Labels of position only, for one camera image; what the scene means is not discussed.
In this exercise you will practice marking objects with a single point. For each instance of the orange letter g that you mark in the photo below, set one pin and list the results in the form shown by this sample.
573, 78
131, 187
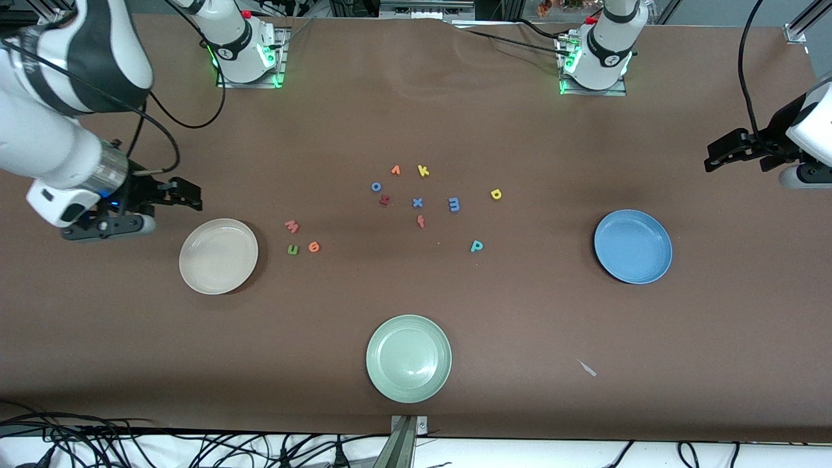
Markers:
311, 247

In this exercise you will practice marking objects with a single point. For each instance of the blue letter m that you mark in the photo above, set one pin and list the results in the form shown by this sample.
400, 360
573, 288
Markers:
454, 205

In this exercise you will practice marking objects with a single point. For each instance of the aluminium frame profile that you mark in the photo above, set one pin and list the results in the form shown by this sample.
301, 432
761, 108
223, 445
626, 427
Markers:
806, 19

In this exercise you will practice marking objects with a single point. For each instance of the pink letter w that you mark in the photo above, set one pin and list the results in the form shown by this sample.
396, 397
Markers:
292, 227

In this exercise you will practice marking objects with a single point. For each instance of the white tape scrap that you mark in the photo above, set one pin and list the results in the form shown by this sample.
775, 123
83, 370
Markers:
587, 368

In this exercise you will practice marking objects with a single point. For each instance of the beige brown plate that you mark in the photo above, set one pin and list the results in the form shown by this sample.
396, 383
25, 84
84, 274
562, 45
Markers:
218, 273

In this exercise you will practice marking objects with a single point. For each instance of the yellow letter k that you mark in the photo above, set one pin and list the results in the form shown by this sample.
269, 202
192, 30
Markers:
422, 171

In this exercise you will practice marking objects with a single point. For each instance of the teal letter p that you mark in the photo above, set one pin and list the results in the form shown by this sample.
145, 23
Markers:
473, 247

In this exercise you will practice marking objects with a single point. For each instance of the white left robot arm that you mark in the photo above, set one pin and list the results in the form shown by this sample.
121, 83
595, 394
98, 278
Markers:
608, 52

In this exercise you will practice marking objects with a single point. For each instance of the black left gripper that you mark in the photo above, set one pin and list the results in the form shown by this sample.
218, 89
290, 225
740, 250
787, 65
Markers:
766, 145

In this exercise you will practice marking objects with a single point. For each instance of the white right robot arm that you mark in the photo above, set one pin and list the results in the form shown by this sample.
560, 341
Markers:
52, 143

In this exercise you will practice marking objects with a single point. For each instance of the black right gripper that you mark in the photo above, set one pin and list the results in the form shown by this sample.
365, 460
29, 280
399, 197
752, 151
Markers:
142, 190

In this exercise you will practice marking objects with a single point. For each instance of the grey metal box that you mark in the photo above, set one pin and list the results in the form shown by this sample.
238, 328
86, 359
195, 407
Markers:
422, 8

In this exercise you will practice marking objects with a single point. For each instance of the green plate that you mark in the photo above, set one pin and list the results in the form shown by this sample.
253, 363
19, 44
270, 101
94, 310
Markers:
408, 359

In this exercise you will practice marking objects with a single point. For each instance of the blue plate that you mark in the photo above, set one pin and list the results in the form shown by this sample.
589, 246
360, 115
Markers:
632, 247

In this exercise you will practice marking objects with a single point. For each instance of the metal camera stand bracket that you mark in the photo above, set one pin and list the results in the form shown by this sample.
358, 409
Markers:
404, 448

